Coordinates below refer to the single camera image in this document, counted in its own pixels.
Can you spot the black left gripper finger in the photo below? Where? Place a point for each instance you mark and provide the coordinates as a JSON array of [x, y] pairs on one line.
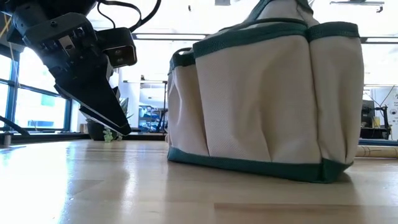
[[105, 122], [93, 87]]

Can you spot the beige green-trimmed gardening bag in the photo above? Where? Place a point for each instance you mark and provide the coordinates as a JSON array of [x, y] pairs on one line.
[[248, 102]]

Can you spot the large dark-framed window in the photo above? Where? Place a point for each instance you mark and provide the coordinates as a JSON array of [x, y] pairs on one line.
[[37, 109]]

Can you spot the long ceiling light strip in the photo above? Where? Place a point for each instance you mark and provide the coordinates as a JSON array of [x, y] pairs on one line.
[[382, 40], [171, 36]]

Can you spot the potted succulent plant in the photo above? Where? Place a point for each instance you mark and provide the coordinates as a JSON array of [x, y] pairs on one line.
[[94, 130]]

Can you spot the black background stand frame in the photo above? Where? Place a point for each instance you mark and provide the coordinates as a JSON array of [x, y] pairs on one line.
[[164, 105]]

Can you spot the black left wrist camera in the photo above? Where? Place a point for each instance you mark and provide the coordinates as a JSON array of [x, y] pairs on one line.
[[119, 46]]

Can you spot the black background desk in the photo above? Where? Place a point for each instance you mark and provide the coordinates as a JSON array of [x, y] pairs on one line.
[[373, 133]]

